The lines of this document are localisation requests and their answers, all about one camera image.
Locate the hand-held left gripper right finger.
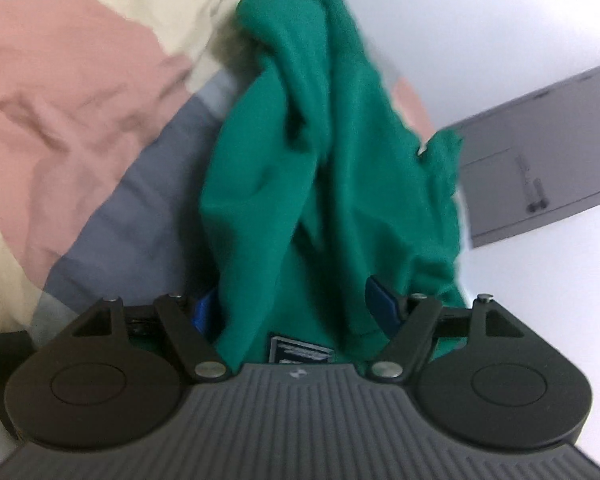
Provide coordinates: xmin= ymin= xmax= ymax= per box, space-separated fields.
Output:
xmin=365 ymin=277 xmax=527 ymax=384

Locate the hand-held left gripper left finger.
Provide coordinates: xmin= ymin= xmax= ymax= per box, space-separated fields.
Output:
xmin=70 ymin=290 xmax=234 ymax=384

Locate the green hoodie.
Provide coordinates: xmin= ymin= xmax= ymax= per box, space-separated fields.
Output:
xmin=200 ymin=0 xmax=468 ymax=368

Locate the patchwork bed sheet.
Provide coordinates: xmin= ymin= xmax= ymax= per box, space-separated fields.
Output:
xmin=0 ymin=0 xmax=436 ymax=351

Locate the grey door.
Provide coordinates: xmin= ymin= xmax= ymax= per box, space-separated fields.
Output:
xmin=440 ymin=62 xmax=600 ymax=250

